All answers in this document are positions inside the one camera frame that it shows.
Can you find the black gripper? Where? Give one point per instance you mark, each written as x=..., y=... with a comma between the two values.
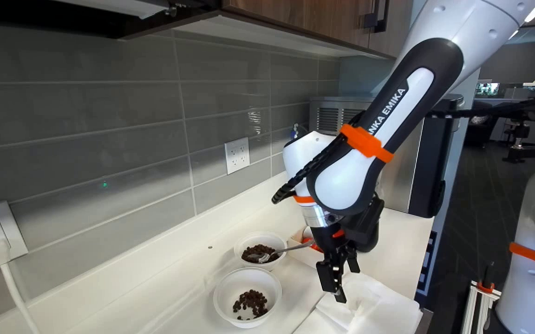
x=333, y=246

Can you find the thin white paper towel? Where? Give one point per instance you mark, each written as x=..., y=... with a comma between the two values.
x=357, y=315

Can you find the large embossed white paper towel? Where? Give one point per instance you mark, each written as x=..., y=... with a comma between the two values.
x=398, y=308

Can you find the white bowl with few crumbs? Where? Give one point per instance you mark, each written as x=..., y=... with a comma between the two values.
x=223, y=296

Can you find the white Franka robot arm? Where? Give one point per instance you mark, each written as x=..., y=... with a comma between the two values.
x=459, y=29

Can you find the white bowl full of bits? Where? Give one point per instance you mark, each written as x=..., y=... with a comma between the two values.
x=259, y=237

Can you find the metal spoon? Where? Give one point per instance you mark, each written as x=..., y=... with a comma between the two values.
x=292, y=246

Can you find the brown food bits pile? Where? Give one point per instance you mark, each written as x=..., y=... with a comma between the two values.
x=257, y=252

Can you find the brown food crumbs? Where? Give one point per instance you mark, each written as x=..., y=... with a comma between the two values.
x=249, y=304

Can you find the stainless steel panel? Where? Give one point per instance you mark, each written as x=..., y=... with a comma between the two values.
x=400, y=185

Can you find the black tall appliance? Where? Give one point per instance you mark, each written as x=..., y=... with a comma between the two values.
x=435, y=178

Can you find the white stand with orange clamp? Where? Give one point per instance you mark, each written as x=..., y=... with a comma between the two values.
x=482, y=287

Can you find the blue white spray bottle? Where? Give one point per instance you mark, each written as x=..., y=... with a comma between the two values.
x=296, y=131

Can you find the white four-socket wall outlet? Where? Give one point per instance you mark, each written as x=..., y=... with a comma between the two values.
x=236, y=155

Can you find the wooden wall cabinet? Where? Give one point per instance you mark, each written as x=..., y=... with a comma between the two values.
x=316, y=14

